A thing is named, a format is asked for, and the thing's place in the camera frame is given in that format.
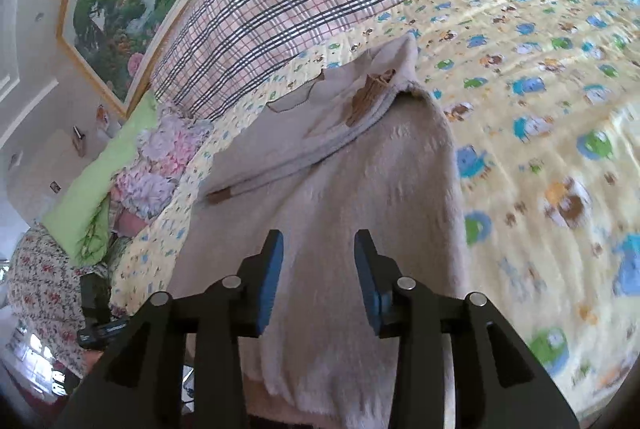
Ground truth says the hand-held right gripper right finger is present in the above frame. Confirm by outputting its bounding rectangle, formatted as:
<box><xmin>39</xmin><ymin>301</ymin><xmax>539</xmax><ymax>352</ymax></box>
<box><xmin>353</xmin><ymin>229</ymin><xmax>581</xmax><ymax>429</ymax></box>

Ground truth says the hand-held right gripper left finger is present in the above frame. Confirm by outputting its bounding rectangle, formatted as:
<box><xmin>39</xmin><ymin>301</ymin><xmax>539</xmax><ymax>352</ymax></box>
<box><xmin>54</xmin><ymin>229</ymin><xmax>285</xmax><ymax>429</ymax></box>

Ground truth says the beige fleece hooded garment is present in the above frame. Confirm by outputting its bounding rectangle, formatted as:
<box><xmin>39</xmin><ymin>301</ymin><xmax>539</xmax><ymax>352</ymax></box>
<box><xmin>172</xmin><ymin>32</ymin><xmax>471</xmax><ymax>425</ymax></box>

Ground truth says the red floral fabric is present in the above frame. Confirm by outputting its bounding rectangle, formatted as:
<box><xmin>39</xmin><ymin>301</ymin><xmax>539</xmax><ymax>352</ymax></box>
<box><xmin>5</xmin><ymin>224</ymin><xmax>96</xmax><ymax>377</ymax></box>

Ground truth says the light green pillow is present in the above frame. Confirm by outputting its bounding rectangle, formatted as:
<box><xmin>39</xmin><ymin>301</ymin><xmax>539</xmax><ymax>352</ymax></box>
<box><xmin>41</xmin><ymin>92</ymin><xmax>161</xmax><ymax>267</ymax></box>

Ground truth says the pink floral pillow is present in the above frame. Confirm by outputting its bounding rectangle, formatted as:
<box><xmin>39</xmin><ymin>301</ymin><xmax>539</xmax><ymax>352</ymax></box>
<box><xmin>110</xmin><ymin>102</ymin><xmax>213</xmax><ymax>237</ymax></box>

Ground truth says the yellow cartoon print blanket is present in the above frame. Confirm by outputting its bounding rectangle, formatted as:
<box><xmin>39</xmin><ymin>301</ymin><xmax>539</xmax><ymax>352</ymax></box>
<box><xmin>110</xmin><ymin>0</ymin><xmax>640</xmax><ymax>422</ymax></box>

